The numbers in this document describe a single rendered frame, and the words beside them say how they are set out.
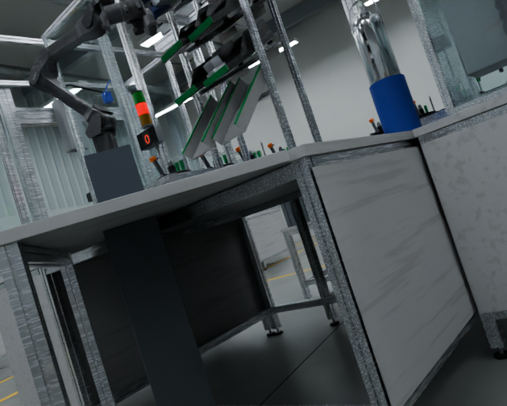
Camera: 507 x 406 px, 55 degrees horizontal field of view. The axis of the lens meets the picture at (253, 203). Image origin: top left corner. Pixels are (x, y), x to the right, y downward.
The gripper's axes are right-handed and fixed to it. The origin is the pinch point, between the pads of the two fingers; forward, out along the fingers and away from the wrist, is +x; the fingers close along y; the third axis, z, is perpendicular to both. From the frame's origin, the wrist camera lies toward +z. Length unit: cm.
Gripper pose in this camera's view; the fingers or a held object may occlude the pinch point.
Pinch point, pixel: (157, 2)
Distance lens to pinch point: 168.4
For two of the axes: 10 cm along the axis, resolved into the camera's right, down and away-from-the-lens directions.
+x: 9.0, -3.5, 2.7
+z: -1.5, 3.2, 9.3
